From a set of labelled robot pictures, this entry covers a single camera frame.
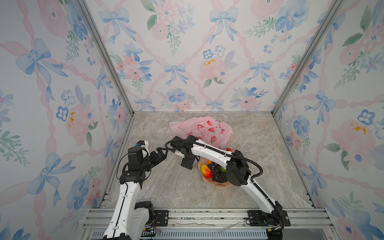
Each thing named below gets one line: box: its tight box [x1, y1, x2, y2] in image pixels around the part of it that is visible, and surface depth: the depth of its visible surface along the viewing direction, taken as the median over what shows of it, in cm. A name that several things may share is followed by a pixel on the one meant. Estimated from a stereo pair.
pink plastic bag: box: [169, 116, 234, 148], surface depth 105 cm
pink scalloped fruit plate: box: [198, 158, 232, 188], surface depth 83 cm
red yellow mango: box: [200, 163, 212, 179], surface depth 84 cm
